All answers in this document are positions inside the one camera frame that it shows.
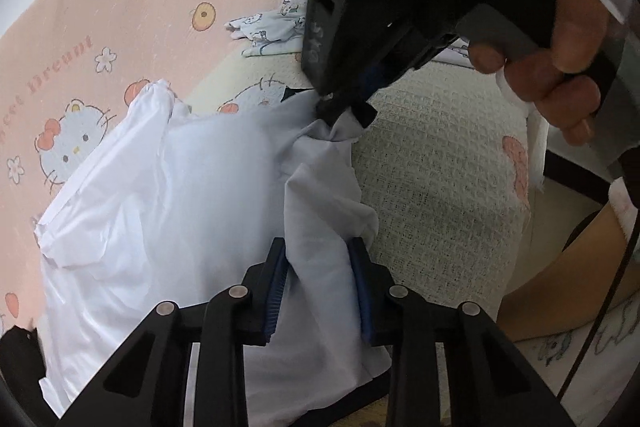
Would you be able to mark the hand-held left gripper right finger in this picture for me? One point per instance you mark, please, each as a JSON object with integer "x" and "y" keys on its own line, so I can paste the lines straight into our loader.
{"x": 360, "y": 287}

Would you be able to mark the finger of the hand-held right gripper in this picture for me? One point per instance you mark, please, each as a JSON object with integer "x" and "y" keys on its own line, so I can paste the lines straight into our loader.
{"x": 330, "y": 104}
{"x": 367, "y": 112}

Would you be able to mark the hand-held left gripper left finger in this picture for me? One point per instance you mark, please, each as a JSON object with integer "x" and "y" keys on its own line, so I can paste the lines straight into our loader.
{"x": 277, "y": 292}

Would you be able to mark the white shirt with navy trim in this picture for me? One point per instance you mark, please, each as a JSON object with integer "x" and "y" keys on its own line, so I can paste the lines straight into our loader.
{"x": 175, "y": 207}

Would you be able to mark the person's right hand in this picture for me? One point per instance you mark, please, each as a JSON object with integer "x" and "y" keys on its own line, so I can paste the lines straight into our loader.
{"x": 565, "y": 57}

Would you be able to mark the pink and cream cartoon blanket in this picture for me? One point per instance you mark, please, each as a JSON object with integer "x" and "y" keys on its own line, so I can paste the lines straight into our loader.
{"x": 440, "y": 157}

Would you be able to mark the small white printed cloth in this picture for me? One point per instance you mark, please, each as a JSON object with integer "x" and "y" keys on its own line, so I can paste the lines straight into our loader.
{"x": 270, "y": 27}

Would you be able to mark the white tissue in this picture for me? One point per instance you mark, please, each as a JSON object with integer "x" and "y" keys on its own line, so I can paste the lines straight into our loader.
{"x": 532, "y": 132}

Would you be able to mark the person's bare leg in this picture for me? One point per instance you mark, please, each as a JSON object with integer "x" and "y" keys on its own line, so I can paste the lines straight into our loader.
{"x": 560, "y": 282}

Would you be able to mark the black folded garment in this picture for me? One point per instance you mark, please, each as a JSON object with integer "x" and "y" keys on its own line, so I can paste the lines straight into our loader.
{"x": 17, "y": 352}

